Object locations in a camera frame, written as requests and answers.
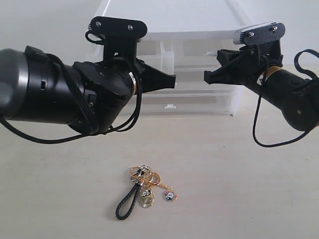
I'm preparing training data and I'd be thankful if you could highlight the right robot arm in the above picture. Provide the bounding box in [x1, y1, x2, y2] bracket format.
[203, 40, 319, 131]

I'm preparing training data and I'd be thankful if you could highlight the black right camera cable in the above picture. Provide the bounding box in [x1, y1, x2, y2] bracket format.
[252, 49, 319, 148]

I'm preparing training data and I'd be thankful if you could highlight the gold keychain with black strap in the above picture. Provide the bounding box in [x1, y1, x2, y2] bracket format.
[115, 165, 178, 221]

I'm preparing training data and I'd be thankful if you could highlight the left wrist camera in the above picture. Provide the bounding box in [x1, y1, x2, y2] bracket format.
[85, 16, 148, 64]

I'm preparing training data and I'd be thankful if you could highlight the white plastic drawer cabinet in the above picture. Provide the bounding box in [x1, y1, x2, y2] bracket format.
[95, 0, 252, 105]

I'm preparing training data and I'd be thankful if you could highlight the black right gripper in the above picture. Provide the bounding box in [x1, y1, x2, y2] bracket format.
[203, 40, 283, 85]

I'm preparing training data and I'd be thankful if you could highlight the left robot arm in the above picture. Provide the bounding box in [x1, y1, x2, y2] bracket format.
[0, 46, 176, 134]

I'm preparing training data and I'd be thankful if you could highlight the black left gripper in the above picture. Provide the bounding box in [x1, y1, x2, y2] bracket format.
[73, 57, 176, 135]

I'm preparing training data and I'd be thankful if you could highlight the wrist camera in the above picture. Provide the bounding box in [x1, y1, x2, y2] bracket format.
[233, 22, 286, 46]
[85, 16, 148, 64]

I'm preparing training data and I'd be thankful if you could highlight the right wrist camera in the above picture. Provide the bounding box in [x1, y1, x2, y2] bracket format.
[233, 22, 286, 46]

